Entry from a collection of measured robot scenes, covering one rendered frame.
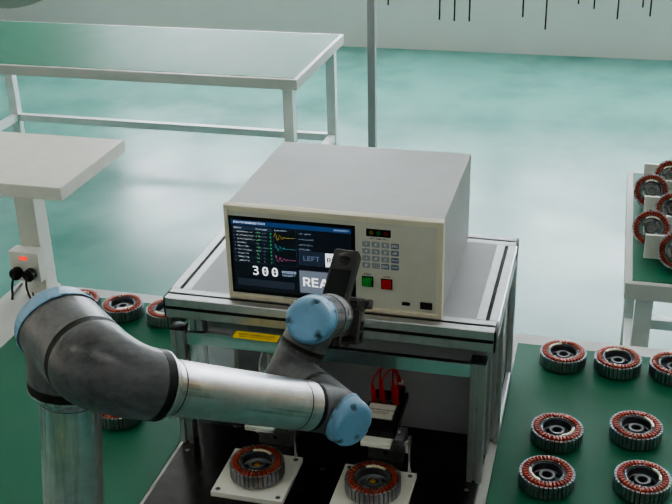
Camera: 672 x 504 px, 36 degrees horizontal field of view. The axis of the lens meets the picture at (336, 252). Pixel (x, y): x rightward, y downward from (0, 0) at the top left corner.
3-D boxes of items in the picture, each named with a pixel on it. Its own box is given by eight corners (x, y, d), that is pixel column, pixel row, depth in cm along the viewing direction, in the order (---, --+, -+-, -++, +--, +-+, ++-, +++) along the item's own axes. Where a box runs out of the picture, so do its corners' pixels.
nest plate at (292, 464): (282, 507, 206) (281, 502, 206) (210, 496, 210) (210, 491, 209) (303, 461, 219) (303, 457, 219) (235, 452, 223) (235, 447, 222)
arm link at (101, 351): (99, 348, 124) (389, 394, 156) (65, 313, 132) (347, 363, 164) (66, 435, 126) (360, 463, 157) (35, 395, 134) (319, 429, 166)
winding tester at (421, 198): (441, 319, 203) (443, 223, 194) (229, 297, 213) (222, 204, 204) (469, 237, 237) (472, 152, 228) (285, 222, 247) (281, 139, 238)
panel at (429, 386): (492, 437, 226) (499, 316, 213) (206, 400, 241) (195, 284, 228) (493, 434, 227) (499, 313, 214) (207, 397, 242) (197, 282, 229)
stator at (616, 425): (621, 455, 222) (623, 441, 220) (600, 426, 232) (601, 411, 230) (670, 448, 224) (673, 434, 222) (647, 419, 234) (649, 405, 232)
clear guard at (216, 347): (289, 435, 188) (288, 407, 185) (165, 418, 194) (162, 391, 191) (335, 345, 216) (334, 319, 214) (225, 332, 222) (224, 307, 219)
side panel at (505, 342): (497, 443, 227) (504, 313, 214) (483, 441, 228) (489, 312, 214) (511, 376, 252) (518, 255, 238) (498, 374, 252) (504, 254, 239)
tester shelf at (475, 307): (495, 353, 199) (496, 332, 198) (164, 316, 216) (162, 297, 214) (518, 255, 238) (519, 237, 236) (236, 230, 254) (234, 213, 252)
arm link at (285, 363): (281, 421, 160) (311, 358, 159) (244, 389, 169) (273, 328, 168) (317, 430, 165) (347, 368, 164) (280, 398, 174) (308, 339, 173)
